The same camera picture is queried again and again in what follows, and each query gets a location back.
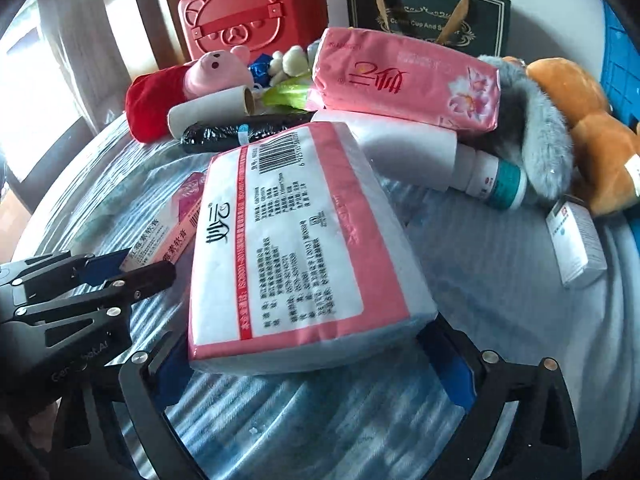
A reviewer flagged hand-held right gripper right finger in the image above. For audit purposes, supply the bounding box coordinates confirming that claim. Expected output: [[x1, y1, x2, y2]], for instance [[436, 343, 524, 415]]
[[417, 317, 583, 480]]

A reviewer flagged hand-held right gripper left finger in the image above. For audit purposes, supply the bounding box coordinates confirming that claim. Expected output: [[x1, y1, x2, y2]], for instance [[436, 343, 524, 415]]
[[117, 327, 216, 480]]

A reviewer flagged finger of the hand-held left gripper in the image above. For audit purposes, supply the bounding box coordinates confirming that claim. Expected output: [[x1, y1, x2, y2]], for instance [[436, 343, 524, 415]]
[[14, 250, 132, 292], [17, 261, 177, 331]]

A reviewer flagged pink ointment box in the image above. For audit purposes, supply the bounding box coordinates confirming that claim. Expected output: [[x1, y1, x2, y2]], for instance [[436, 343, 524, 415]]
[[125, 170, 211, 273]]

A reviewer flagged pink soft tissue pack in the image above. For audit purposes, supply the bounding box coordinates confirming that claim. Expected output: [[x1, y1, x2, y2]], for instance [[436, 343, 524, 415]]
[[306, 27, 502, 133], [187, 121, 440, 376]]

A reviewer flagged blue plastic crate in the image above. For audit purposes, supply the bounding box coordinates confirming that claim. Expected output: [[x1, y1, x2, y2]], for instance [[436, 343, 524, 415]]
[[597, 0, 640, 133]]

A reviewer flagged grey striped bed sheet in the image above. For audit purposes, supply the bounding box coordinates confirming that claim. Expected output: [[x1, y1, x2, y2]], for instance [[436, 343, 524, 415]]
[[15, 110, 640, 480]]

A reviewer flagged black bag roll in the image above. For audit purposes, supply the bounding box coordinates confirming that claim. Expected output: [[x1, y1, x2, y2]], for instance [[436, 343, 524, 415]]
[[181, 112, 313, 155]]

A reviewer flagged white medicine box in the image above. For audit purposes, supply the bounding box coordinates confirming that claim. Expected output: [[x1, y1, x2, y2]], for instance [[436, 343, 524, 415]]
[[545, 197, 608, 289]]

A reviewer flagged pink pig plush red dress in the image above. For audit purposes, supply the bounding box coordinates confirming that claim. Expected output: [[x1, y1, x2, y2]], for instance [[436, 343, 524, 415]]
[[125, 45, 253, 142]]

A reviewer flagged cardboard paper roll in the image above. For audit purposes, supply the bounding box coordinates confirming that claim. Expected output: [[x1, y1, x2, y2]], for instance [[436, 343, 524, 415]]
[[167, 85, 257, 137]]

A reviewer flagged white bottle teal band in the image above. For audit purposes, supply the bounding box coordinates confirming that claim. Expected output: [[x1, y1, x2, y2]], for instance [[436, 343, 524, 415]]
[[452, 142, 528, 211], [310, 110, 458, 192]]

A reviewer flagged small blue toy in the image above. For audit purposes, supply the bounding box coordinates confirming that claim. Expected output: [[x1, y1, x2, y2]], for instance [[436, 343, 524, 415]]
[[249, 55, 273, 83]]

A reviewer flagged grey plush toy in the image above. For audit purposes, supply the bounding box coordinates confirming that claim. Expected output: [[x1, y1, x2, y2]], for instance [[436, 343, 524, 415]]
[[475, 55, 576, 206]]

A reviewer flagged small white plush toy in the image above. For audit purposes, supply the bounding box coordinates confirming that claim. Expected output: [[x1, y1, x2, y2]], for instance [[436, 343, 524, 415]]
[[270, 45, 313, 83]]

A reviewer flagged brown teddy bear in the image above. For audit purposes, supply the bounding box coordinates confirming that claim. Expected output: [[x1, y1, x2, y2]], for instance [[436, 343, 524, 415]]
[[502, 57, 640, 218]]

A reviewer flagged red bear suitcase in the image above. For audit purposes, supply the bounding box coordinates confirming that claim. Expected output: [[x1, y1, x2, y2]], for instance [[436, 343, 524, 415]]
[[178, 0, 328, 63]]

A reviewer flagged black gift bag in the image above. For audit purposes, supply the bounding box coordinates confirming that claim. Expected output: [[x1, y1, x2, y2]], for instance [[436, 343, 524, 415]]
[[344, 0, 512, 58]]

